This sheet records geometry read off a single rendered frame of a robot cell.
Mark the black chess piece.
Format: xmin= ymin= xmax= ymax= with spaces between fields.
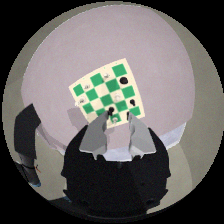
xmin=130 ymin=99 xmax=136 ymax=106
xmin=108 ymin=107 xmax=115 ymax=116
xmin=120 ymin=77 xmax=128 ymax=85

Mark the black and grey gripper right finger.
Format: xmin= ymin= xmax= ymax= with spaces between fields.
xmin=127 ymin=111 xmax=171 ymax=178

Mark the green and cream chessboard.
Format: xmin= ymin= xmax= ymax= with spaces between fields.
xmin=69 ymin=58 xmax=145 ymax=128

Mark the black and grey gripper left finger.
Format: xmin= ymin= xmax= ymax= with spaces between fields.
xmin=61 ymin=110 xmax=109 ymax=178

